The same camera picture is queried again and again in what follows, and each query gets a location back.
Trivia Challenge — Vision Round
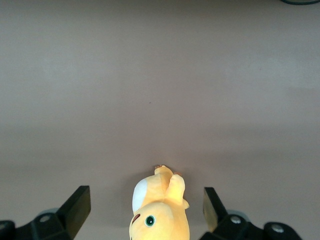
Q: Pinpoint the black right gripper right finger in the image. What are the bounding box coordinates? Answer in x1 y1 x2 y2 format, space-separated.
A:
199 187 301 240

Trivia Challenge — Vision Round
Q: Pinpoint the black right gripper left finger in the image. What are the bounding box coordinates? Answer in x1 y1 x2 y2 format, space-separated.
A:
0 185 91 240

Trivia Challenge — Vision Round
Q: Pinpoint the yellow plush toy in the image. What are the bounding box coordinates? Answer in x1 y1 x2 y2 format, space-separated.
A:
128 164 191 240

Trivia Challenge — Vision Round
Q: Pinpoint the dark cable loop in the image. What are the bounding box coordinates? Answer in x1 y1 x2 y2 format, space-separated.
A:
278 0 320 6

